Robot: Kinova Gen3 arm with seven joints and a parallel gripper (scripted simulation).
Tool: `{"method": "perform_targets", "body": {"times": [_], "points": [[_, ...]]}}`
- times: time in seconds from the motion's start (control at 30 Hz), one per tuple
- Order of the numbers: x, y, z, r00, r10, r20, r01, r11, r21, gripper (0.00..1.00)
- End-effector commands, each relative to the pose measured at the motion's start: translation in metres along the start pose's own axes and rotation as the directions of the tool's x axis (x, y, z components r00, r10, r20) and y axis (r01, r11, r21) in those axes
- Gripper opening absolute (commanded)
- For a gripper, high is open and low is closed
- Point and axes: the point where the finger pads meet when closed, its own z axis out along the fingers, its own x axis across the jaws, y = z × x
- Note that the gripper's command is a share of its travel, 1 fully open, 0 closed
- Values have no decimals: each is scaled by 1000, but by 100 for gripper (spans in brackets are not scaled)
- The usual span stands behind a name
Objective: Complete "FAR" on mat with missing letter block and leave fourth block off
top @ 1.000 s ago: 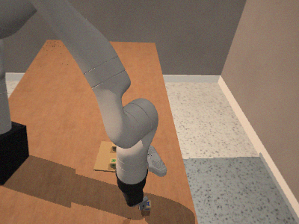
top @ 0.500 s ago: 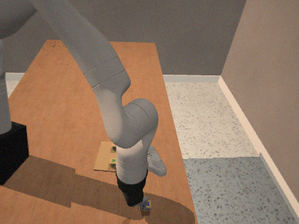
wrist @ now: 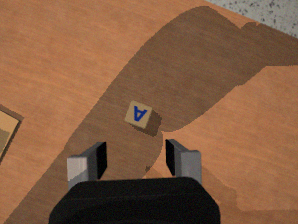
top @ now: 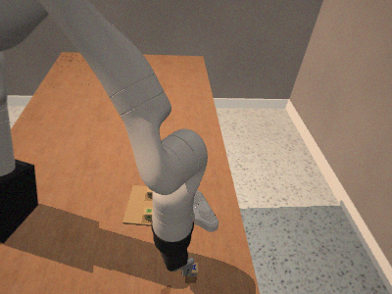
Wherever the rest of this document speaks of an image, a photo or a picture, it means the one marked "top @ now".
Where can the tan flat mat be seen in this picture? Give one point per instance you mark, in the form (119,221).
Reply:
(136,205)

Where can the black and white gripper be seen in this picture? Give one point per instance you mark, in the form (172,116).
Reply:
(173,240)

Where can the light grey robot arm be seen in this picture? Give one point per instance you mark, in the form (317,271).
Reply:
(172,168)

